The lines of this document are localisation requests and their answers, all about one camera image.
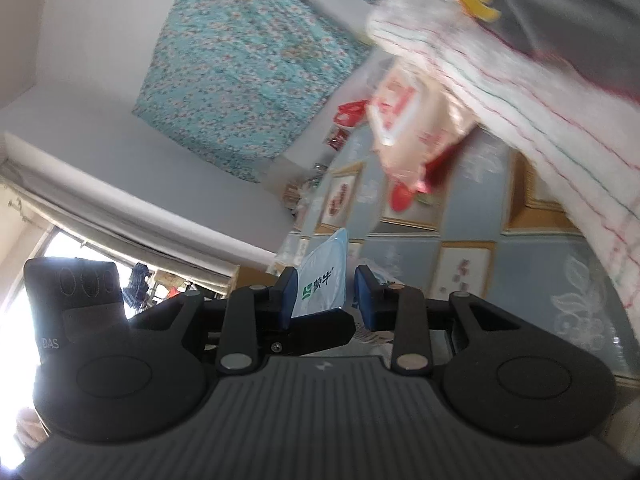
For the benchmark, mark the fruit print tablecloth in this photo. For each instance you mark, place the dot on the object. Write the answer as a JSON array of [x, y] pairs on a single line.
[[475, 220]]

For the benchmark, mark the grey bed sheet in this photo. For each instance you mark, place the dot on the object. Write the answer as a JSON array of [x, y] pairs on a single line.
[[575, 10]]

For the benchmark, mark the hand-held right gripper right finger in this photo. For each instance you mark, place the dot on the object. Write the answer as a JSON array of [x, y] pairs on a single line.
[[365, 300]]

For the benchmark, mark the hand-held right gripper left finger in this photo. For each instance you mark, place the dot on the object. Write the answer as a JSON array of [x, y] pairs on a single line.
[[287, 295]]

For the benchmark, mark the red wet wipes pack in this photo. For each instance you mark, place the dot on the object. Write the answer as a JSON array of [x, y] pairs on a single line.
[[410, 125]]

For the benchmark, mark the red small box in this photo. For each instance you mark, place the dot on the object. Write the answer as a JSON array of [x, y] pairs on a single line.
[[337, 139]]

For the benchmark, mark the teal floral cloth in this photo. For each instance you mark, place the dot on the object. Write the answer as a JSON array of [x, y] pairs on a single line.
[[240, 70]]

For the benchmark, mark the person's left hand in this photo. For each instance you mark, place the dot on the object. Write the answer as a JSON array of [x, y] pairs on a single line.
[[29, 430]]

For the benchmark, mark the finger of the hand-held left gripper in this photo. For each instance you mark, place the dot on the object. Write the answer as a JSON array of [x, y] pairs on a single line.
[[320, 335]]

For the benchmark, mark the light blue milk pouch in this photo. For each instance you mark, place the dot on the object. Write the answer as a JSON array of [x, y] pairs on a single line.
[[325, 270]]

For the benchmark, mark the red plastic bag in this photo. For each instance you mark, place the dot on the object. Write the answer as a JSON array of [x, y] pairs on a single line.
[[350, 112]]

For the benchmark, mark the white quilted blanket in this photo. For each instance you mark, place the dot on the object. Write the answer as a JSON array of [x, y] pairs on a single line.
[[550, 150]]

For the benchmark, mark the brown cardboard box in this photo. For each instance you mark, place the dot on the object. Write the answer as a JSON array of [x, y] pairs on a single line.
[[252, 274]]

